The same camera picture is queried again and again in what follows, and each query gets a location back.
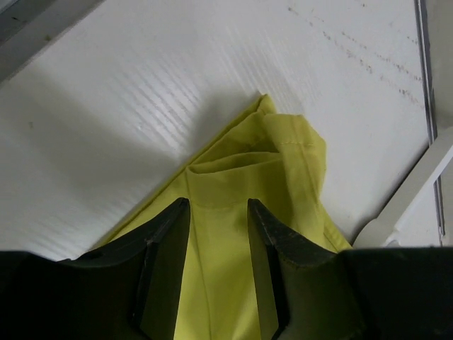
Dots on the aluminium frame rail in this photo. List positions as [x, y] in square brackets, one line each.
[421, 15]

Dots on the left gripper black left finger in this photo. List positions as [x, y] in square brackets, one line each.
[127, 289]

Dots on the white metal clothes rack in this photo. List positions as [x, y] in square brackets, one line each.
[385, 229]

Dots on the yellow-green trousers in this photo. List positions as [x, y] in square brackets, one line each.
[276, 158]

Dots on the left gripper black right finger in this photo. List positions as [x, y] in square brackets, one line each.
[304, 291]

